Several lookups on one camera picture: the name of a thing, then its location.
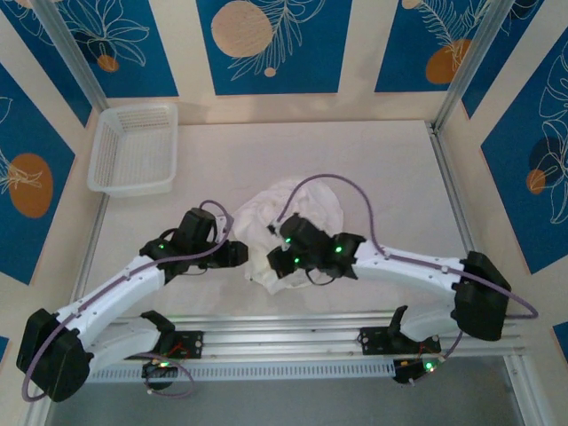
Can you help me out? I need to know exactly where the black controller board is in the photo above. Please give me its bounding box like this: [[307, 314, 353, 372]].
[[392, 357, 447, 386], [140, 358, 179, 391]]

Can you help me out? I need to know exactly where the aluminium corner post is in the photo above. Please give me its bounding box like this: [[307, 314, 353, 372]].
[[33, 0, 110, 112], [432, 0, 509, 132]]

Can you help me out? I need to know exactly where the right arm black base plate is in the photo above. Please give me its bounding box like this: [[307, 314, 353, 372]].
[[359, 326, 443, 356]]

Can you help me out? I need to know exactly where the aluminium frame bar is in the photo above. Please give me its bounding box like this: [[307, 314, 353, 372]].
[[503, 341, 540, 426], [24, 397, 61, 426]]

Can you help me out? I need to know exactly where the white plastic basket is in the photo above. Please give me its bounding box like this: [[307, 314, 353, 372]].
[[86, 102, 180, 199]]

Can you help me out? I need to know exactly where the left gripper thin black cable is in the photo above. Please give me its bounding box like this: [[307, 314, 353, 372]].
[[177, 264, 212, 280]]

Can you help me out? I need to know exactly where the white slotted cable duct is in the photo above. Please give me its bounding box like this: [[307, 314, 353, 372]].
[[88, 359, 398, 386]]

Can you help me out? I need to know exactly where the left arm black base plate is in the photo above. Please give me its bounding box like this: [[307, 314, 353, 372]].
[[128, 330, 204, 360]]

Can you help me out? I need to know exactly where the gripper thin black cable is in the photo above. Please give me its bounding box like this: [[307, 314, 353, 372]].
[[177, 264, 212, 280], [304, 264, 339, 288]]

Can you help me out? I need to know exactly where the white t-shirt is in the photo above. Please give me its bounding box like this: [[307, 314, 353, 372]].
[[230, 177, 347, 296]]

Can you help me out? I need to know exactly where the right gripper thin black cable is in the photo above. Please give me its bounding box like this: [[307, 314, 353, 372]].
[[304, 264, 339, 288]]

